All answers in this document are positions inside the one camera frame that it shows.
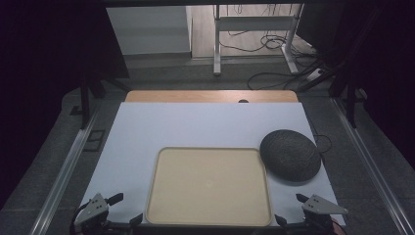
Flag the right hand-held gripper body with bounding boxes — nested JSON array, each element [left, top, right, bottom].
[[283, 194, 349, 235]]

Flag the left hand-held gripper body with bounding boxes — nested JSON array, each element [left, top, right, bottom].
[[71, 193, 133, 235]]

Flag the beige tray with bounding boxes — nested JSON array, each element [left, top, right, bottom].
[[145, 146, 274, 227]]

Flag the dark floor socket plate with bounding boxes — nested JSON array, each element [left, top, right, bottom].
[[82, 129, 107, 153]]

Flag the black metal stand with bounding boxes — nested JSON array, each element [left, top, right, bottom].
[[77, 72, 131, 130], [298, 6, 386, 129]]

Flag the white table mat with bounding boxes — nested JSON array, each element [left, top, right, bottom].
[[79, 102, 346, 227]]

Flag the white power strip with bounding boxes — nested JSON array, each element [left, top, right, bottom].
[[305, 68, 325, 82]]

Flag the wooden table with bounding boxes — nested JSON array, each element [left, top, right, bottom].
[[124, 90, 300, 104]]

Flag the white cabinet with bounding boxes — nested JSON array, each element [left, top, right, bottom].
[[106, 5, 194, 57]]

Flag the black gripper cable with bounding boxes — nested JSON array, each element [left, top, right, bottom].
[[69, 201, 90, 235]]

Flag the metal floor rail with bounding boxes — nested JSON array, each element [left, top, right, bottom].
[[330, 97, 415, 235], [28, 107, 101, 235]]

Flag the thin black cable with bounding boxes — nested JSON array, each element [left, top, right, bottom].
[[312, 132, 334, 155]]

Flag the black floor cables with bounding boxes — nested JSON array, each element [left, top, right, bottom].
[[217, 30, 325, 91]]

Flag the white metal desk frame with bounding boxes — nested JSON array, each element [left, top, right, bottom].
[[212, 3, 305, 77]]

